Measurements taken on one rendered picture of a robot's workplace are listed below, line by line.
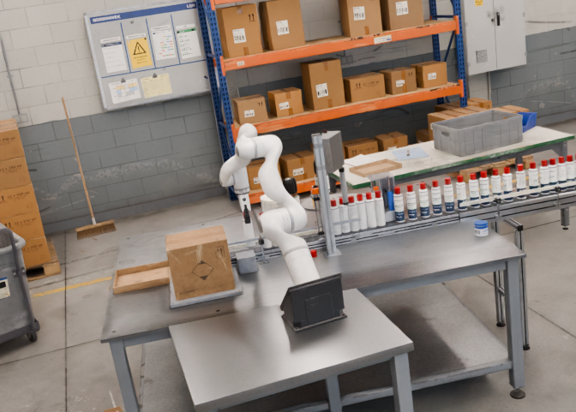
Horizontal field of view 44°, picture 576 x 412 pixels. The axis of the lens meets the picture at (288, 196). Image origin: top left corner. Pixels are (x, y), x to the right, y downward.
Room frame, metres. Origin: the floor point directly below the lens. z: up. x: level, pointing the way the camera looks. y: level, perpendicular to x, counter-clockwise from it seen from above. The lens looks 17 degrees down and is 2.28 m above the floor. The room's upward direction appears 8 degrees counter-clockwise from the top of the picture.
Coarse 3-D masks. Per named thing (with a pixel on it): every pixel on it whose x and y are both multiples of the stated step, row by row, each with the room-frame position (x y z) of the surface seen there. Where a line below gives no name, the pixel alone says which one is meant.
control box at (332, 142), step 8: (328, 136) 3.68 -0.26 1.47; (336, 136) 3.73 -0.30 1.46; (328, 144) 3.64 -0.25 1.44; (336, 144) 3.71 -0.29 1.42; (328, 152) 3.64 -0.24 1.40; (336, 152) 3.70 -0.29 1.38; (328, 160) 3.65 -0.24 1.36; (336, 160) 3.69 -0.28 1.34; (344, 160) 3.78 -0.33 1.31; (328, 168) 3.65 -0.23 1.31; (336, 168) 3.68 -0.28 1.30
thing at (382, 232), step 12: (456, 216) 3.85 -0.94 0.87; (384, 228) 3.81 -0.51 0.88; (396, 228) 3.81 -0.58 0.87; (408, 228) 3.82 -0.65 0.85; (420, 228) 3.83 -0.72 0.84; (336, 240) 3.77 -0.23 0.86; (348, 240) 3.77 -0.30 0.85; (360, 240) 3.78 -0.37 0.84; (264, 252) 3.71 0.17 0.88; (276, 252) 3.73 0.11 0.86
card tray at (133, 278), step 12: (156, 264) 3.82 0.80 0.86; (168, 264) 3.83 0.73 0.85; (120, 276) 3.78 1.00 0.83; (132, 276) 3.76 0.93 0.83; (144, 276) 3.73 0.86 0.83; (156, 276) 3.70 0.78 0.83; (168, 276) 3.67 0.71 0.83; (120, 288) 3.54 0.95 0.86; (132, 288) 3.55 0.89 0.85; (144, 288) 3.56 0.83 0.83
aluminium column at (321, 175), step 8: (312, 136) 3.67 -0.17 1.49; (320, 136) 3.65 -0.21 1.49; (320, 152) 3.66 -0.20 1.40; (320, 160) 3.66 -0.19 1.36; (320, 176) 3.65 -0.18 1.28; (320, 184) 3.65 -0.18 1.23; (320, 192) 3.66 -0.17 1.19; (328, 192) 3.65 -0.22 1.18; (328, 200) 3.65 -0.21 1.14; (328, 208) 3.65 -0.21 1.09; (328, 216) 3.66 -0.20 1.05; (328, 224) 3.66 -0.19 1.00; (328, 232) 3.65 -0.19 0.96; (328, 240) 3.65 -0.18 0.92; (328, 248) 3.65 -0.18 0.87
